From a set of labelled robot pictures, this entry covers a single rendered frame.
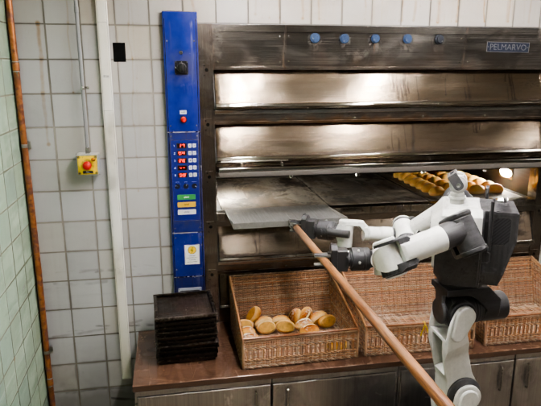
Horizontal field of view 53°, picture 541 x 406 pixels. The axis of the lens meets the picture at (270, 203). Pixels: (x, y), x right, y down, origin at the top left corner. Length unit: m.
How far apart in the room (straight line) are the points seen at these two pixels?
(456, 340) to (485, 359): 0.67
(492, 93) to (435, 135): 0.37
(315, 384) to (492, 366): 0.88
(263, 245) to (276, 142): 0.54
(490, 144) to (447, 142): 0.25
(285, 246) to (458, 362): 1.06
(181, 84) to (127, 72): 0.25
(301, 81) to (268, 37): 0.27
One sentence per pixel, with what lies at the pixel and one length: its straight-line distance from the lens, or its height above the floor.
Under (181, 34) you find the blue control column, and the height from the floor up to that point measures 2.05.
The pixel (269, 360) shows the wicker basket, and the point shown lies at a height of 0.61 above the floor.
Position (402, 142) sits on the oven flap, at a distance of 2.97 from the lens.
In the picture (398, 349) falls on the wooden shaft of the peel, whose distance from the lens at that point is 1.48.
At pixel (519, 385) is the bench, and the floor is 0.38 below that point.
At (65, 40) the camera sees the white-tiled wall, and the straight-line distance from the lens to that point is 2.74.
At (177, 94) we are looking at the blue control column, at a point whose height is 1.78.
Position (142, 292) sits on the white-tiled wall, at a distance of 2.93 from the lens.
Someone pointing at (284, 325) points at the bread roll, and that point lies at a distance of 2.84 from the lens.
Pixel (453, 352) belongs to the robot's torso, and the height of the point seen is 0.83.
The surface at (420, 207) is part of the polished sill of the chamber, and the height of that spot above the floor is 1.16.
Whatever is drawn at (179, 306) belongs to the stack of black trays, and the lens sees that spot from 2.68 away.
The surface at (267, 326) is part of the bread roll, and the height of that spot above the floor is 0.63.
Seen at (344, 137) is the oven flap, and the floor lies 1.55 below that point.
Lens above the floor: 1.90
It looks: 14 degrees down
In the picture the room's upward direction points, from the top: straight up
